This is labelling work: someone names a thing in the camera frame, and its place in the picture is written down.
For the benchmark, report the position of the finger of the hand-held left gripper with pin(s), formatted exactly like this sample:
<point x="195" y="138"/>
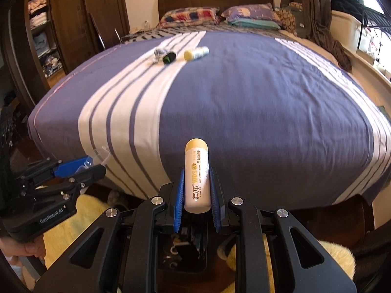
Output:
<point x="70" y="168"/>
<point x="88" y="177"/>

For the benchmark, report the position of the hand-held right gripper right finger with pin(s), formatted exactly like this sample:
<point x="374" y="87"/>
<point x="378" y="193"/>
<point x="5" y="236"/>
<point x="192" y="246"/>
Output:
<point x="214" y="207"/>

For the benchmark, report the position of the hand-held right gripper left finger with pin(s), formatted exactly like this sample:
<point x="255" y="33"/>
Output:
<point x="178" y="207"/>

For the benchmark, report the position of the clear plastic container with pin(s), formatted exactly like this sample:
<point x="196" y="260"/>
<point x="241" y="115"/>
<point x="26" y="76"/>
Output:
<point x="99" y="155"/>

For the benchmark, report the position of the white yellow cap lip balm tube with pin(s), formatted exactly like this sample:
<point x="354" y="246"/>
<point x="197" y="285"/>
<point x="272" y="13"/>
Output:
<point x="197" y="174"/>

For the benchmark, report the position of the person's left hand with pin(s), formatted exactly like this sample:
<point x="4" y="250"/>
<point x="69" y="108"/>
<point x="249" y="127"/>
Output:
<point x="30" y="247"/>

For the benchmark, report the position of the cream fuzzy rug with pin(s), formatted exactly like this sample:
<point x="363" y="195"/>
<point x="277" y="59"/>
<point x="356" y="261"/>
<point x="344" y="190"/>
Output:
<point x="330" y="259"/>
<point x="91" y="207"/>

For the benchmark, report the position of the bed with blue striped cover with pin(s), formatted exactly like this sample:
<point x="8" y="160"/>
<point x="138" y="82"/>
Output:
<point x="244" y="113"/>

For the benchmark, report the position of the mixed patterned clothes pile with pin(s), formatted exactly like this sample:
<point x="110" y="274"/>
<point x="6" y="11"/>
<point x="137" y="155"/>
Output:
<point x="52" y="64"/>

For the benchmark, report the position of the blue folded clothes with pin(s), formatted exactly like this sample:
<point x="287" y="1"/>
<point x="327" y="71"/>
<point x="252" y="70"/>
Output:
<point x="41" y="44"/>

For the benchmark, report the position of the folding chair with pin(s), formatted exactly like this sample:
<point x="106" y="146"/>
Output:
<point x="100" y="35"/>

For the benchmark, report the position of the black thread spool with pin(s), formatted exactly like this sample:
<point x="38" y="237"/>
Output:
<point x="169" y="58"/>

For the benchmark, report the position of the grey scrunchie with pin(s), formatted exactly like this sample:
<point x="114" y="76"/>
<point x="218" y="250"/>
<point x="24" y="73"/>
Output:
<point x="159" y="52"/>

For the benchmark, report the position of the white folded clothes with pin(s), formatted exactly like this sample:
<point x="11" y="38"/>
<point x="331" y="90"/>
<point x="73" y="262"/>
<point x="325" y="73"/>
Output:
<point x="39" y="21"/>

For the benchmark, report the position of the wooden wardrobe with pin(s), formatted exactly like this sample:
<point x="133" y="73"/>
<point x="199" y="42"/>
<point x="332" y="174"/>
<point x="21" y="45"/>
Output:
<point x="82" y="15"/>

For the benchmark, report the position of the yellow cap bottle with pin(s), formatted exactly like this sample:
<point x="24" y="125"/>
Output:
<point x="197" y="53"/>

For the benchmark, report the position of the zebra striped bed sheet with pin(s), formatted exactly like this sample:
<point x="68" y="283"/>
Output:
<point x="158" y="33"/>

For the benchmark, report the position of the pink folded clothes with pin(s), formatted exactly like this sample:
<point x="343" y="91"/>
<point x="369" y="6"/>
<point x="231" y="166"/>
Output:
<point x="38" y="4"/>

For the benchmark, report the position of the teal pillow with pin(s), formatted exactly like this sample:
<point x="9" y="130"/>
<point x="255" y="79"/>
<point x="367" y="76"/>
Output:
<point x="259" y="24"/>

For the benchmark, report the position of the plaid pillow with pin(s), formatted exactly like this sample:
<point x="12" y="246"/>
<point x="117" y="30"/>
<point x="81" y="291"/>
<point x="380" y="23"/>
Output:
<point x="189" y="16"/>

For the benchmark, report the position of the purple elephant print pillow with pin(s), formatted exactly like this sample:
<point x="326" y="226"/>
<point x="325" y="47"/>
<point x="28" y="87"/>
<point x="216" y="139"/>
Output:
<point x="250" y="12"/>

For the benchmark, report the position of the brown patterned cushion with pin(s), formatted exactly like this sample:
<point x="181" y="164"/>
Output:
<point x="287" y="18"/>

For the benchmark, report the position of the grey green cushion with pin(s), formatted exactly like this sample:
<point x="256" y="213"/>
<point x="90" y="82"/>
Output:
<point x="302" y="21"/>

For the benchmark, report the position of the white storage box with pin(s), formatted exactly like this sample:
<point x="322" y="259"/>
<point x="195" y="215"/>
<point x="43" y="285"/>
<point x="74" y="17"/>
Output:
<point x="345" y="30"/>

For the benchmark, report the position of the brown curtain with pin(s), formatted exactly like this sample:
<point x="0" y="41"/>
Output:
<point x="308" y="0"/>

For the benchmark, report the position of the black jacket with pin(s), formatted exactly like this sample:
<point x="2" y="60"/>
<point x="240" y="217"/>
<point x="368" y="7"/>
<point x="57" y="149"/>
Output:
<point x="345" y="1"/>

